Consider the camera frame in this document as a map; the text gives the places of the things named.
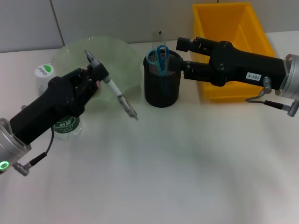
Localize silver clear ballpoint pen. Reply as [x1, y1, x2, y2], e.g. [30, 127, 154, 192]
[84, 49, 139, 121]

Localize blue capped scissors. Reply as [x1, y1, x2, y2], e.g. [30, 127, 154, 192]
[146, 44, 170, 94]

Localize right arm cable with plug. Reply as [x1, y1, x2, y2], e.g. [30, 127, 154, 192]
[244, 77, 299, 117]

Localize pale green wavy fruit bowl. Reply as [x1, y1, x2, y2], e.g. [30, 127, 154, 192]
[50, 35, 144, 113]

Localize yellow plastic storage bin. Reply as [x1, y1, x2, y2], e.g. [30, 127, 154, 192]
[192, 2, 276, 104]

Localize clear plastic ruler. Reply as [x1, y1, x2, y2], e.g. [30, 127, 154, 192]
[151, 30, 168, 52]

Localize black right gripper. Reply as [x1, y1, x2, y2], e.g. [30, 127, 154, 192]
[168, 36, 287, 91]

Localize black mesh pen cup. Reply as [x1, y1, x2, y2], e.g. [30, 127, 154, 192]
[142, 49, 184, 108]

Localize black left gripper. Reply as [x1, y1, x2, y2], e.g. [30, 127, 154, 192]
[9, 63, 110, 145]

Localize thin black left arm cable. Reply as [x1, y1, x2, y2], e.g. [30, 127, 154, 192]
[13, 127, 55, 177]

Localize clear green label water bottle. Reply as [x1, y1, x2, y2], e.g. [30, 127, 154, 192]
[34, 63, 83, 141]

